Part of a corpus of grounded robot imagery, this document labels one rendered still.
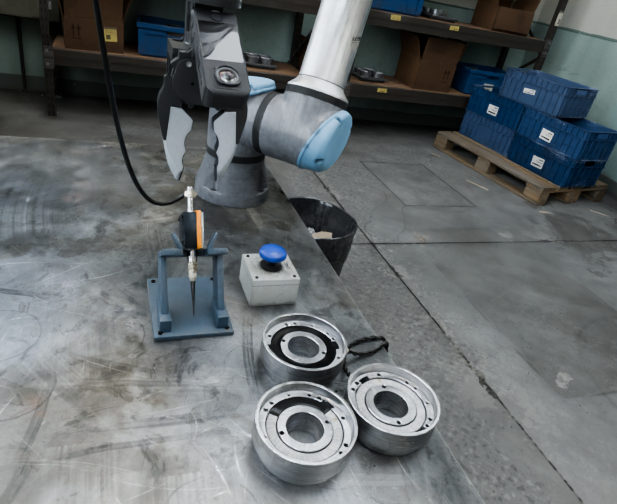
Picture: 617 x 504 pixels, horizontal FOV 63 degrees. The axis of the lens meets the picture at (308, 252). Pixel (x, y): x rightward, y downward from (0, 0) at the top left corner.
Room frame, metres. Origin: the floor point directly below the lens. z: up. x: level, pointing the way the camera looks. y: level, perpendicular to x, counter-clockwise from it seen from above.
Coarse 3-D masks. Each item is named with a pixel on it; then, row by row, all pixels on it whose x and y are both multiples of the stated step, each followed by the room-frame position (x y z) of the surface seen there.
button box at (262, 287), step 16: (256, 256) 0.64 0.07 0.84; (240, 272) 0.63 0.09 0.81; (256, 272) 0.59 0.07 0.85; (272, 272) 0.60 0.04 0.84; (288, 272) 0.61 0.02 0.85; (256, 288) 0.57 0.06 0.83; (272, 288) 0.58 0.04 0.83; (288, 288) 0.59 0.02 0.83; (256, 304) 0.58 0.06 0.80; (272, 304) 0.59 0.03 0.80
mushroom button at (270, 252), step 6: (264, 246) 0.62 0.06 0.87; (270, 246) 0.62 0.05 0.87; (276, 246) 0.63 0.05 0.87; (264, 252) 0.61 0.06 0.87; (270, 252) 0.61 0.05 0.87; (276, 252) 0.61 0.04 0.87; (282, 252) 0.61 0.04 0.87; (264, 258) 0.60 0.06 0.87; (270, 258) 0.60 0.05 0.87; (276, 258) 0.60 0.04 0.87; (282, 258) 0.61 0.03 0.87; (270, 264) 0.61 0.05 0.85
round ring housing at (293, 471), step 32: (288, 384) 0.40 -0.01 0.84; (256, 416) 0.34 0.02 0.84; (288, 416) 0.36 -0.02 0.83; (320, 416) 0.37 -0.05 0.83; (352, 416) 0.37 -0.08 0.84; (256, 448) 0.33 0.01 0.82; (320, 448) 0.33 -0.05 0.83; (352, 448) 0.33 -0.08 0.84; (288, 480) 0.31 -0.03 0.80; (320, 480) 0.31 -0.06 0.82
